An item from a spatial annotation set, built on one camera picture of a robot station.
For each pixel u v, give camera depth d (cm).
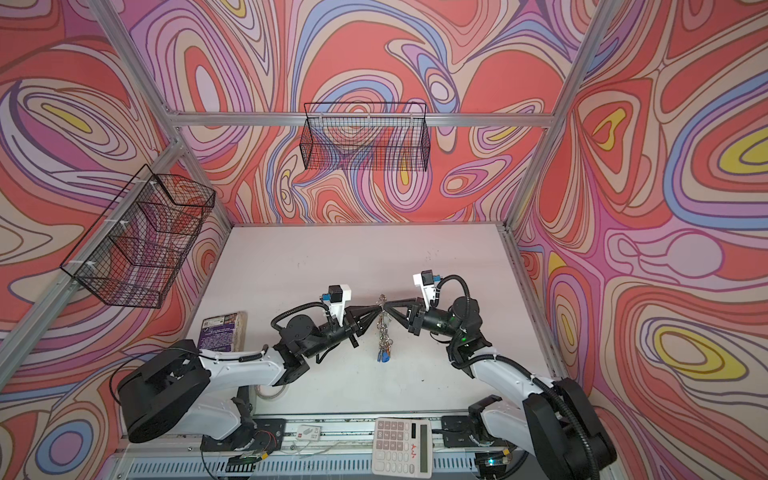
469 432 71
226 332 88
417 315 65
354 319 67
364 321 71
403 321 70
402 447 70
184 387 43
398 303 70
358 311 69
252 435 70
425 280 68
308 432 73
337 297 64
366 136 98
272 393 79
